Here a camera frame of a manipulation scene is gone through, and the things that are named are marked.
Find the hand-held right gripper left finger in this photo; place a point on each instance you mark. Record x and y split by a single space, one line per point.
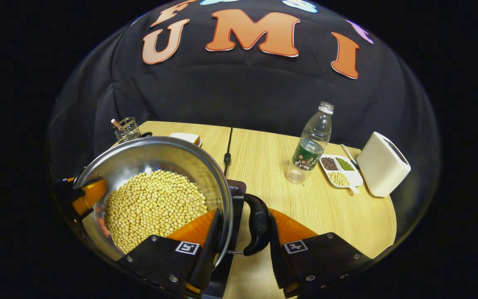
208 257

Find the heap of red beans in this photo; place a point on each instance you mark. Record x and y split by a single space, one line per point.
329 163

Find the pile of soybeans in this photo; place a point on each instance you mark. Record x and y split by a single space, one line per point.
152 203

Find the stainless steel pot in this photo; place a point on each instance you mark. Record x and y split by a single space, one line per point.
139 155

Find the heap of green beans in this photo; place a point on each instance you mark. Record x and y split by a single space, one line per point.
345 164

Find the black backdrop cloth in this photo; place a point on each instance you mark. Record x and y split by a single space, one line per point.
243 91

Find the black induction cooktop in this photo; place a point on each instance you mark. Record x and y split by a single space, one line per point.
237 216

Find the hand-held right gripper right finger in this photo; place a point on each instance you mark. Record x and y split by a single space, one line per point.
277 265

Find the sandwich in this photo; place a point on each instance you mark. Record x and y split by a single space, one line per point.
185 138

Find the clear plastic water bottle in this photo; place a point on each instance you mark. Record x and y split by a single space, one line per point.
311 141

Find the small heap of soybeans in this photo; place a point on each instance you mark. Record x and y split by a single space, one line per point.
339 179

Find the white divided dish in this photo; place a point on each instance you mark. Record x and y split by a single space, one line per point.
355 178

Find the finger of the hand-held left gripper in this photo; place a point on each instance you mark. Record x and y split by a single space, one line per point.
65 186
89 197

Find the white toaster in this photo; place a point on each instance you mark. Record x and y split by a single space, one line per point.
382 170

